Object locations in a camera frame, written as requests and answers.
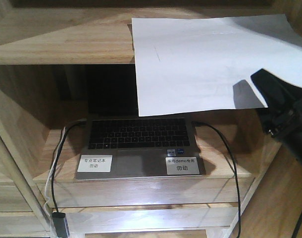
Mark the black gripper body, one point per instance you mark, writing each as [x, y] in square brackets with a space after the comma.
[285, 128]

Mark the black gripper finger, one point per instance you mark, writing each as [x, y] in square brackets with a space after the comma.
[279, 95]

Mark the white paper sheet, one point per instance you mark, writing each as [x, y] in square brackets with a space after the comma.
[192, 65]

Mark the wooden shelf unit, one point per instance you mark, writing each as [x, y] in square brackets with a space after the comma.
[36, 34]

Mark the white label right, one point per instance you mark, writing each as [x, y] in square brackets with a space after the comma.
[182, 166]

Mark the white label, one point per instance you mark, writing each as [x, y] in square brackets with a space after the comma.
[95, 163]
[182, 166]

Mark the grey laptop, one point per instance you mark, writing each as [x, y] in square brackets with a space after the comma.
[138, 145]

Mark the white label left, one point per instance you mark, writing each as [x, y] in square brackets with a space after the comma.
[95, 163]

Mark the grey usb hub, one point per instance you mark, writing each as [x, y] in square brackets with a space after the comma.
[60, 224]

